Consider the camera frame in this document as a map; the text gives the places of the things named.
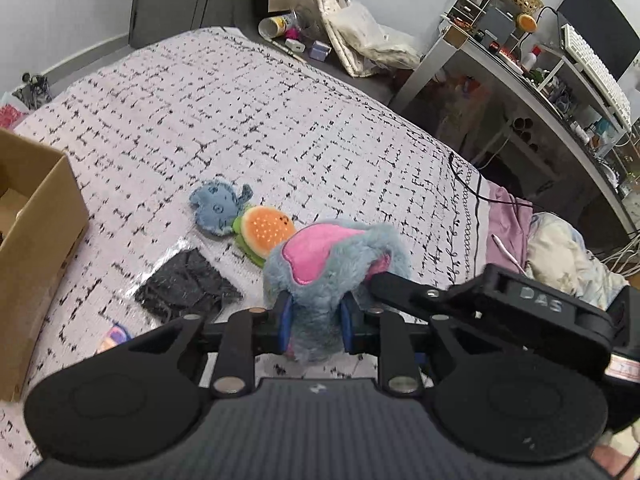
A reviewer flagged orange green burger plush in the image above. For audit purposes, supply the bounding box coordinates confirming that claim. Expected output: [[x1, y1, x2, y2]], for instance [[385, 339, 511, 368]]
[[232, 205, 296, 267]]

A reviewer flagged red patterned bag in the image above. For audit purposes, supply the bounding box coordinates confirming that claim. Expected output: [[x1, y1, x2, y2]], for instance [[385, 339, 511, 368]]
[[0, 102, 26, 131]]

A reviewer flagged pink bed sheet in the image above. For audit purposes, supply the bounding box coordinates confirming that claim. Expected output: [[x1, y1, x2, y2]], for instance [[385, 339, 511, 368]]
[[477, 180, 536, 273]]

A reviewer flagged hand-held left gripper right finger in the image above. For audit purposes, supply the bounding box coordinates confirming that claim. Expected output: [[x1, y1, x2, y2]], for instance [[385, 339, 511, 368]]
[[340, 294, 497, 395]]

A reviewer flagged black monitor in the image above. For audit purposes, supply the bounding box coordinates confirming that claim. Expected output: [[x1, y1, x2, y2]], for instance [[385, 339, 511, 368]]
[[556, 0, 640, 81]]

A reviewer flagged cardboard box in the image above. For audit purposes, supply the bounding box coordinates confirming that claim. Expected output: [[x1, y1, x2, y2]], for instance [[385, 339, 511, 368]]
[[0, 129, 91, 402]]

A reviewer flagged glass jar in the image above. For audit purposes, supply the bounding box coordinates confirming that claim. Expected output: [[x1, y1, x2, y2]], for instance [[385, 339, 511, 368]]
[[291, 0, 326, 41]]

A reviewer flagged white black printed blanket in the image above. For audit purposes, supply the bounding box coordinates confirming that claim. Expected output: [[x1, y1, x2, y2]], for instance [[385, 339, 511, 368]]
[[0, 27, 488, 480]]

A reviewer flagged floral quilt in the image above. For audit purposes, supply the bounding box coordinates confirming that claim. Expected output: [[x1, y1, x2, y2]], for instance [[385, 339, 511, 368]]
[[525, 212, 631, 311]]

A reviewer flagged small colourful packet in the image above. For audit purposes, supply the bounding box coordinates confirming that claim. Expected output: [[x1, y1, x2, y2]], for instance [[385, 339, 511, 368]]
[[95, 325, 132, 354]]

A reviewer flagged yellow white cylinder can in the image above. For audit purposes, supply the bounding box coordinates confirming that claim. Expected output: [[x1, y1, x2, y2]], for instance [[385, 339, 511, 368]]
[[258, 14, 296, 41]]

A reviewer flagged black cloth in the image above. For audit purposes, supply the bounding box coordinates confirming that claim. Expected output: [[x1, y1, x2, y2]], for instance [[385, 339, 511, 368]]
[[134, 248, 244, 322]]

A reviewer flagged white desk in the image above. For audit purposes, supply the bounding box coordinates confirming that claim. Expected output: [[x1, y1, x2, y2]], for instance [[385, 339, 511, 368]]
[[390, 15, 640, 241]]

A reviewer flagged white keyboard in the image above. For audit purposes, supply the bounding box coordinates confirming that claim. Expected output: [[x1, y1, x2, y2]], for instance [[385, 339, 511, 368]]
[[561, 24, 633, 131]]

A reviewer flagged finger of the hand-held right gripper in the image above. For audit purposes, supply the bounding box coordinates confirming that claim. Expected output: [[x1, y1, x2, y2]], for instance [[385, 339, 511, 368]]
[[367, 271, 453, 322]]

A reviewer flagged cream tote bag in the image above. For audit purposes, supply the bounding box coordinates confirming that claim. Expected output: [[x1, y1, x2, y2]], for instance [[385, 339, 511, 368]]
[[308, 0, 423, 78]]

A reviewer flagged grey pink plush elephant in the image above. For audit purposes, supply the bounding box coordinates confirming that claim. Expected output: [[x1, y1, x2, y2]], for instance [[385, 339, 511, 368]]
[[262, 220, 413, 363]]

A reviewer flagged blue plush toy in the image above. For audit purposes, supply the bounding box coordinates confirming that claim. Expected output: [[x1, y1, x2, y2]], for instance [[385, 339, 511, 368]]
[[189, 182, 254, 237]]

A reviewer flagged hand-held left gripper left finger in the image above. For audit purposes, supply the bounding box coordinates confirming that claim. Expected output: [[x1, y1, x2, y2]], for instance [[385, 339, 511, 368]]
[[125, 292, 294, 395]]

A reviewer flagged black cable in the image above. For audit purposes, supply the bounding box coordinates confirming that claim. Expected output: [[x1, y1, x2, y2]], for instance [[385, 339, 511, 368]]
[[447, 152, 533, 208]]

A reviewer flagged grey door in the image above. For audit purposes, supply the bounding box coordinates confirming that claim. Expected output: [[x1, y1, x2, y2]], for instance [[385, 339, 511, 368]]
[[129, 0, 261, 48]]

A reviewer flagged white cable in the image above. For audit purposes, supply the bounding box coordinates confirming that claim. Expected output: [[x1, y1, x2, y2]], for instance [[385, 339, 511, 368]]
[[491, 234, 526, 273]]

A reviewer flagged grey drawer organizer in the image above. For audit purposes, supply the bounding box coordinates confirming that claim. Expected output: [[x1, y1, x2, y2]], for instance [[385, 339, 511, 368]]
[[452, 0, 521, 41]]

